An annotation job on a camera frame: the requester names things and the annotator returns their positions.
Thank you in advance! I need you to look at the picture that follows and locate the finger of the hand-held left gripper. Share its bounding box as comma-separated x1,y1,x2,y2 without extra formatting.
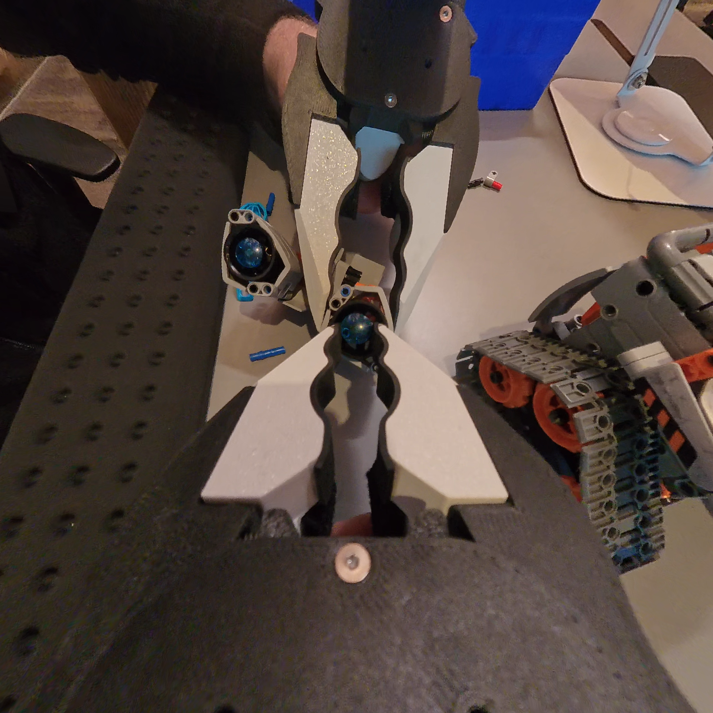
294,113,360,332
390,141,453,332

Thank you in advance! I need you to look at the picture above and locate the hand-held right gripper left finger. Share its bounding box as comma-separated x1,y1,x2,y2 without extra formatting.
201,326,338,533

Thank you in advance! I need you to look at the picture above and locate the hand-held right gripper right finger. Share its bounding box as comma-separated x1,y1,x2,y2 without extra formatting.
367,328,510,524

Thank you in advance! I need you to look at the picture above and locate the grey wheel module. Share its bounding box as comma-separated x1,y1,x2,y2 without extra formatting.
222,206,399,374

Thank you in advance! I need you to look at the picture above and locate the blue storage bin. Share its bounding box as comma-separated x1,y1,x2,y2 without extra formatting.
465,0,602,111

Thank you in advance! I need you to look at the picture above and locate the person's left forearm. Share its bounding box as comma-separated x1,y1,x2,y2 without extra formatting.
0,0,318,76

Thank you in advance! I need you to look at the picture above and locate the person's left hand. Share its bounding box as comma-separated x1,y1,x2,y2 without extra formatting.
262,18,319,130

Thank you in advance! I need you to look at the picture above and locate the black perforated mat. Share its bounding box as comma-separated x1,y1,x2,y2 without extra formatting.
0,95,296,713

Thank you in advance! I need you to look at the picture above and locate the white base board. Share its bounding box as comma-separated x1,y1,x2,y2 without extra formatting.
548,75,713,209

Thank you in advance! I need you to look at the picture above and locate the grey orange tracked toy robot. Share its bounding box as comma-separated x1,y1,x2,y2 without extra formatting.
457,223,713,574

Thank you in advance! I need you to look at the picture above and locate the white round stand base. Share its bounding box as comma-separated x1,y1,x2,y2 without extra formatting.
602,92,713,167

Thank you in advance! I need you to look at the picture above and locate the light blue stand rod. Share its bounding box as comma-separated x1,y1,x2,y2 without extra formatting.
615,0,683,104

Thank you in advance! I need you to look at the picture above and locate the black chair armrest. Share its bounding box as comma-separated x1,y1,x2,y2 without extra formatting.
0,114,120,182

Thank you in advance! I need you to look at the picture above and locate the light blue toy frame piece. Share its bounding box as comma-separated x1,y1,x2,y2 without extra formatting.
234,201,274,304

